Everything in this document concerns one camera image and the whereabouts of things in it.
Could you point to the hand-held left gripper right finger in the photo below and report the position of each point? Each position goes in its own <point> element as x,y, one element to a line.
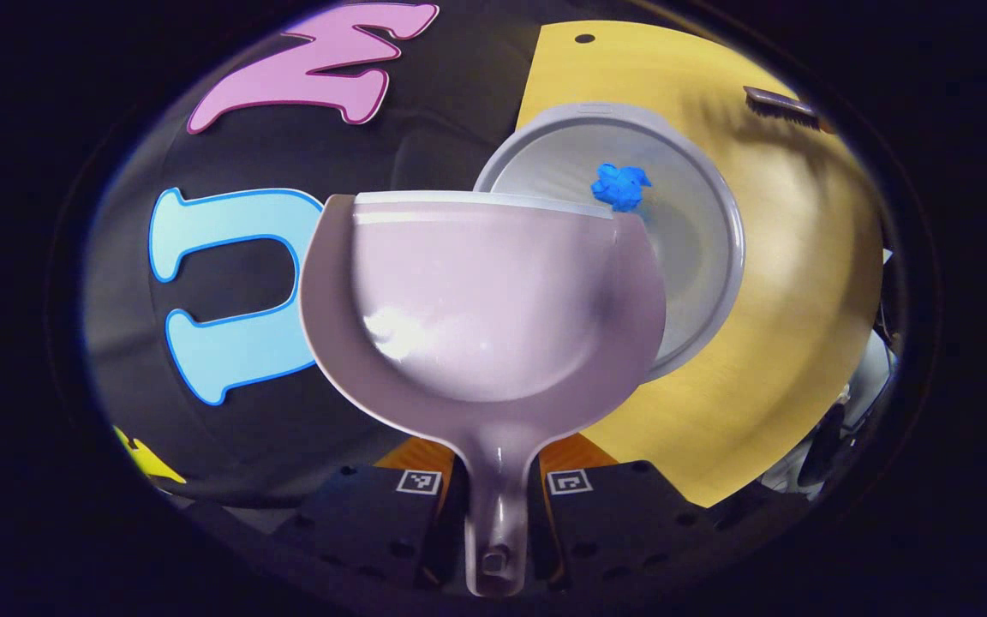
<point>613,523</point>

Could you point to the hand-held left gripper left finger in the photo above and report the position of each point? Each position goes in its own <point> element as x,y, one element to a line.
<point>365,514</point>

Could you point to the mauve plastic dustpan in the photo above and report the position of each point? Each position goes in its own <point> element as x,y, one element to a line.
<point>493,308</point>

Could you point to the white garbage bin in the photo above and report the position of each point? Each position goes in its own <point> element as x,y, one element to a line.
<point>699,257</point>

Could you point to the blue paper trash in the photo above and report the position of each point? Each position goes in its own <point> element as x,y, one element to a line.
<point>620,187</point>

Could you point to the small mauve broom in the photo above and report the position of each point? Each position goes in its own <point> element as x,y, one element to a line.
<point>780,107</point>

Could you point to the wooden desktop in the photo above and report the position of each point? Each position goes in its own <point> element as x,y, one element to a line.
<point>802,257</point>

